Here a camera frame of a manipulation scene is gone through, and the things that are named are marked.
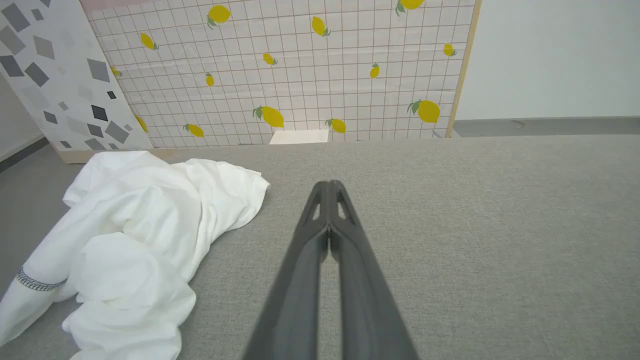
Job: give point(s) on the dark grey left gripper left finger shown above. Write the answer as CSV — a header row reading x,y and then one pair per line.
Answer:
x,y
295,300

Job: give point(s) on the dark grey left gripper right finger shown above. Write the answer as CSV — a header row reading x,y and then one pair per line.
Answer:
x,y
365,300

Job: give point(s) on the white garment with black stitching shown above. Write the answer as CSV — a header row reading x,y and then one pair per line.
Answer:
x,y
140,215

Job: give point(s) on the grey fabric sofa seat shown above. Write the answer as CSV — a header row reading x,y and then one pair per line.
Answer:
x,y
500,250

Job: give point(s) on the white rectangular block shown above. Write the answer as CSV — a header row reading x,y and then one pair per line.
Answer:
x,y
299,137

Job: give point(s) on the lemon print grid panel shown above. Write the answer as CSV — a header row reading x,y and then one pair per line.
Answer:
x,y
325,75

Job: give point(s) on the grey terrazzo pattern panel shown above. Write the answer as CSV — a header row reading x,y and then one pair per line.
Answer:
x,y
55,75

